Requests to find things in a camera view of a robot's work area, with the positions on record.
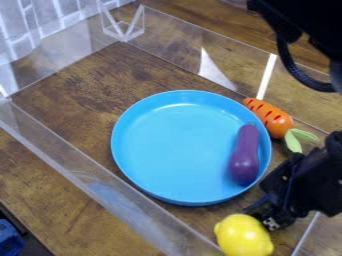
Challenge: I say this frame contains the purple toy eggplant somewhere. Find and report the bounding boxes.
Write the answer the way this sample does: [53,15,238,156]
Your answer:
[229,124,260,186]

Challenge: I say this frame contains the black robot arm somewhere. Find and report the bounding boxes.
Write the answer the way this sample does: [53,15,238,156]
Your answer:
[245,0,342,231]

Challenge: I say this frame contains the white patterned curtain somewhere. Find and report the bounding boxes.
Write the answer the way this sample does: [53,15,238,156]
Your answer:
[0,0,135,64]

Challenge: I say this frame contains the black corrugated cable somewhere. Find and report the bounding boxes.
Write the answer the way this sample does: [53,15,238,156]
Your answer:
[274,33,338,94]

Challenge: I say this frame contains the yellow toy lemon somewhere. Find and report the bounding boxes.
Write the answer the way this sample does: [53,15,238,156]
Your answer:
[214,214,274,256]

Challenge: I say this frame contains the clear acrylic enclosure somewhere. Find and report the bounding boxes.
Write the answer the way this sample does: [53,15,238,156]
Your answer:
[0,0,342,256]

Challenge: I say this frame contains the orange toy carrot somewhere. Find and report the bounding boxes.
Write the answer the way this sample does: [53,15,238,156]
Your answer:
[242,98,320,153]

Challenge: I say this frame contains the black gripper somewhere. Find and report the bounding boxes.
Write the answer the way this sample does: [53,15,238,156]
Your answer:
[244,131,342,231]

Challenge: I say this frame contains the blue plastic plate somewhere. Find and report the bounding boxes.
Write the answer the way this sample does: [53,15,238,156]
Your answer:
[111,90,273,206]

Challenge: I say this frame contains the blue object at corner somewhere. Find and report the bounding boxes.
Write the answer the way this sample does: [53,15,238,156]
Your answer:
[0,219,25,256]

